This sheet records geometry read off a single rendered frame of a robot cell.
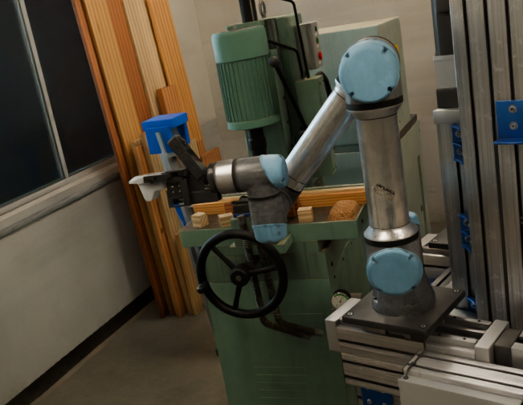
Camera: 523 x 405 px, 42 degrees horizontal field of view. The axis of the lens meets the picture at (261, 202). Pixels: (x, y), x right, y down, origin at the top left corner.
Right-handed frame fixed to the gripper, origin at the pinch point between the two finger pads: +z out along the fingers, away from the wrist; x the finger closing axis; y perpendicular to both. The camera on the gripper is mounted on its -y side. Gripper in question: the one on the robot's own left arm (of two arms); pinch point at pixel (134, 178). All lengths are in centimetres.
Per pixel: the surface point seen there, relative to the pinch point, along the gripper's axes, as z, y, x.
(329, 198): -33, 21, 75
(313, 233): -29, 29, 61
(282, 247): -20, 31, 52
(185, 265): 68, 68, 194
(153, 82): 83, -33, 226
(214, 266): 7, 38, 65
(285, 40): -23, -32, 88
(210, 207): 10, 20, 79
